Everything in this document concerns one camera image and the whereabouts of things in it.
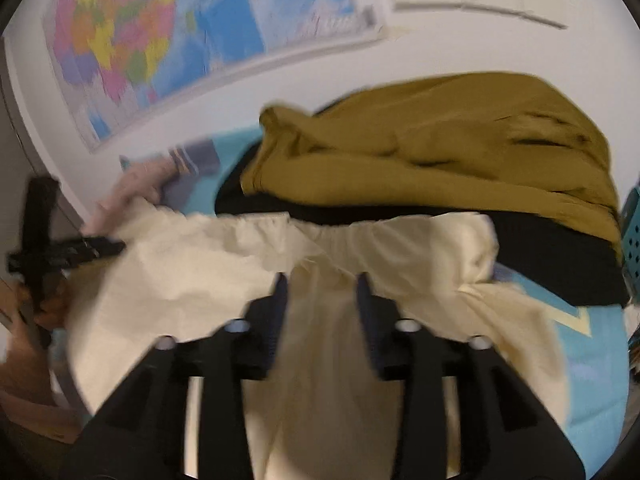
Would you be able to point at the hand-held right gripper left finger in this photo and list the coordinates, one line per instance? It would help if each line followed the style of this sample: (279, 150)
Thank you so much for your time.
(276, 310)

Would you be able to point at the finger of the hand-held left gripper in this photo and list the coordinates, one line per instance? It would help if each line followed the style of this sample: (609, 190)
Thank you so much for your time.
(102, 248)

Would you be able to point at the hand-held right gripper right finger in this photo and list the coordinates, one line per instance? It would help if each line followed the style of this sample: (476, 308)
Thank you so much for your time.
(366, 310)

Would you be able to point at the cream pants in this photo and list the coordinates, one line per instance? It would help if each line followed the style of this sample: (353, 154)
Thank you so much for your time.
(330, 270)

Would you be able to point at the person's left forearm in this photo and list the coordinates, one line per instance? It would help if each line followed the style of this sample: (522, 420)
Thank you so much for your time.
(30, 375)

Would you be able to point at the person's left hand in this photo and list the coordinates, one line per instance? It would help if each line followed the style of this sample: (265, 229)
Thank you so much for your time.
(47, 310)

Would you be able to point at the pink pillow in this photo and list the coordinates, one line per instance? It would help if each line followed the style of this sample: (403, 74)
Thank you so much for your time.
(132, 190)

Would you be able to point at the grey striped cloth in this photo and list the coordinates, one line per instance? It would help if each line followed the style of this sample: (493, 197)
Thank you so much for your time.
(192, 162)

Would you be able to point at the olive garment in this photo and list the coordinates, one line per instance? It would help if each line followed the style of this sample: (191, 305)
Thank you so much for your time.
(450, 145)

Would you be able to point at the black garment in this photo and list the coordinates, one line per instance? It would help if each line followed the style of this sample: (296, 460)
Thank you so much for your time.
(550, 255)

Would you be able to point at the turquoise bedsheet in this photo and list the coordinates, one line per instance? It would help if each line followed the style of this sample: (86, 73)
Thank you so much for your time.
(595, 360)

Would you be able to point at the blue plastic basket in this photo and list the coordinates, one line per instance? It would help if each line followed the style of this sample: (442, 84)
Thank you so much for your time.
(632, 235)

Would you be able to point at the colourful wall map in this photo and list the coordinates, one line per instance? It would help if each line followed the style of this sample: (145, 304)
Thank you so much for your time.
(165, 45)

